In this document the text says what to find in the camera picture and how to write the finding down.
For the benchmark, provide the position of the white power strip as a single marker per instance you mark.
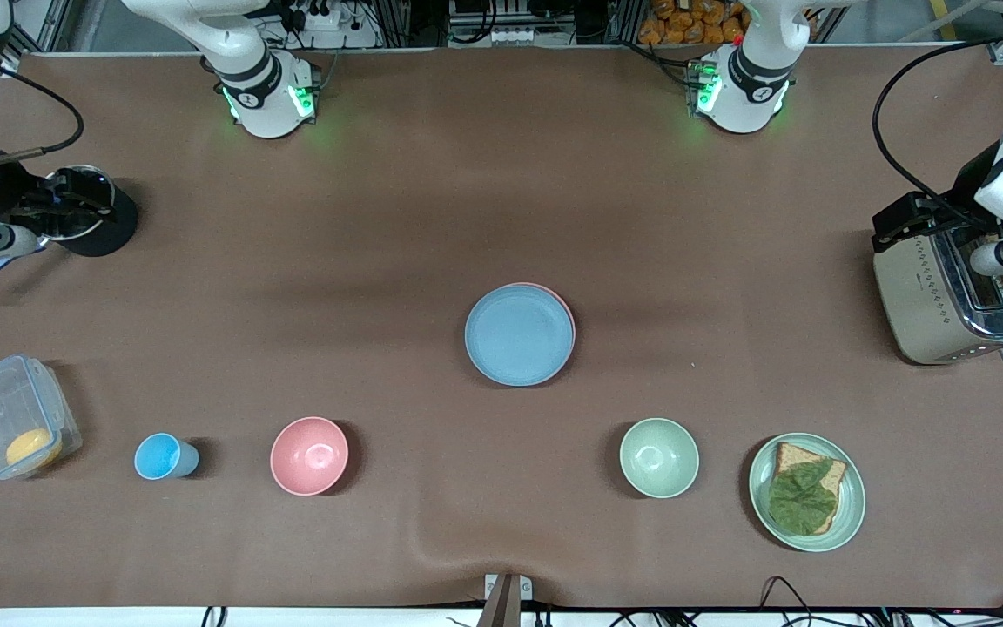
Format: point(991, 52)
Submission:
point(319, 17)

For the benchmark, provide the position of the white socket block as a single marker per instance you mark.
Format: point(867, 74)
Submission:
point(512, 35)

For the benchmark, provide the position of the brown table cloth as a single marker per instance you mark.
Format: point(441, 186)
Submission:
point(467, 174)

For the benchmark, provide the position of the blue cup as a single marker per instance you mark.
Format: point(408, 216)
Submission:
point(162, 456)

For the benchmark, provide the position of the green plate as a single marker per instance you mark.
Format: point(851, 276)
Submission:
point(850, 505)

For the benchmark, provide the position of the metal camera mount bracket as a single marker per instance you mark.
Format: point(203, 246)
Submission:
point(506, 601)

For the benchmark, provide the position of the green lettuce leaf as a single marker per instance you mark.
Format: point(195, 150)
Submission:
point(802, 501)

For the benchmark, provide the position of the pink plate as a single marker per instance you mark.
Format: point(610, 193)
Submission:
point(561, 300)

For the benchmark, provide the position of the beige chrome toaster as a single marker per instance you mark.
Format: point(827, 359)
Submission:
point(919, 305)

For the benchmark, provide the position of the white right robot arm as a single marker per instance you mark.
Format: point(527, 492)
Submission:
point(262, 104)

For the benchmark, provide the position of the black round pot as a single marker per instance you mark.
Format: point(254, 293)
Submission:
point(123, 222)

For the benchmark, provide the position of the pink bowl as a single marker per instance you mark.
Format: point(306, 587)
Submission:
point(309, 455)

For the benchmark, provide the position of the blue plate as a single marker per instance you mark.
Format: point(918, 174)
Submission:
point(519, 336)

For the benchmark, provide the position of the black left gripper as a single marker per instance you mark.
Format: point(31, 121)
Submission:
point(969, 192)

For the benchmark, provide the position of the green bowl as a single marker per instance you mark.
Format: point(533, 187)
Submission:
point(659, 457)

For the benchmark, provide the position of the yellow food piece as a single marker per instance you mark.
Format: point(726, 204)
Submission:
point(33, 448)

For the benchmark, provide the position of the orange snack bag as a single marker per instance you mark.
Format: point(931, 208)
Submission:
point(684, 22)

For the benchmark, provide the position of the brown bread slice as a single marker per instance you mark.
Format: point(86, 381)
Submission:
point(793, 455)

